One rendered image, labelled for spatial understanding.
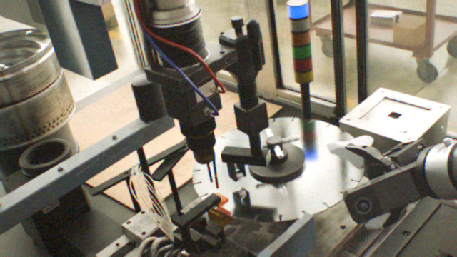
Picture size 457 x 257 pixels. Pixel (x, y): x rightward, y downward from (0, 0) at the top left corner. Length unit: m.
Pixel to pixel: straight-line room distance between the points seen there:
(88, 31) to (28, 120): 0.61
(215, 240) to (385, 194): 0.34
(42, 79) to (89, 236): 0.43
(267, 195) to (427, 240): 0.37
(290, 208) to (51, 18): 0.50
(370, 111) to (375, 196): 0.54
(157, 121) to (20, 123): 0.45
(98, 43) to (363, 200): 0.45
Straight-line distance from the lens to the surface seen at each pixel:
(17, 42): 1.58
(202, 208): 0.90
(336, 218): 1.04
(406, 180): 0.75
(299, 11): 1.17
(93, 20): 0.82
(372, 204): 0.74
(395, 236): 1.15
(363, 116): 1.24
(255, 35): 0.78
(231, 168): 0.95
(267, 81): 1.62
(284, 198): 0.94
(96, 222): 1.19
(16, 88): 1.36
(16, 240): 1.38
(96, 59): 0.84
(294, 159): 1.01
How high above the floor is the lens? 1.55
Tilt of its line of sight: 32 degrees down
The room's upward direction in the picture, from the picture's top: 10 degrees counter-clockwise
